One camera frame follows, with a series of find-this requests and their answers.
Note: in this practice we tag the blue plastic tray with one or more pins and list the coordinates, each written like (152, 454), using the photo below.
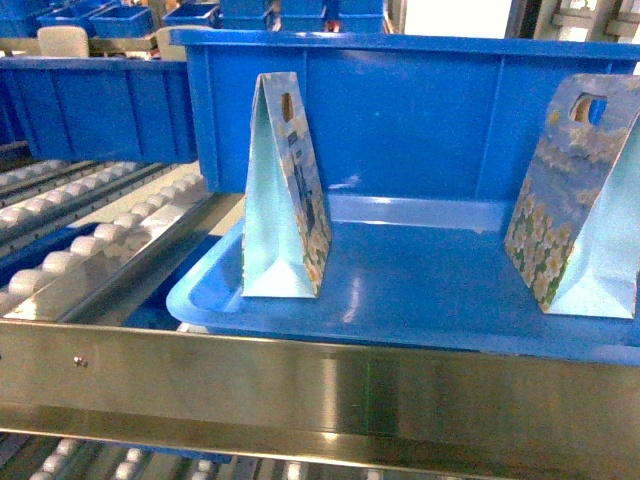
(405, 272)

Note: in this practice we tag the steel rack front rail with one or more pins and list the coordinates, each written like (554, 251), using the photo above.
(439, 411)

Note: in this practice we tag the flower gift bag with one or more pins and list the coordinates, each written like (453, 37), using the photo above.
(287, 233)
(574, 232)

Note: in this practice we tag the large blue crate behind tray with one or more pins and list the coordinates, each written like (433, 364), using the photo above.
(390, 115)

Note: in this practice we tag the blue crate at left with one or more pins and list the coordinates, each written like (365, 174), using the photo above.
(102, 109)

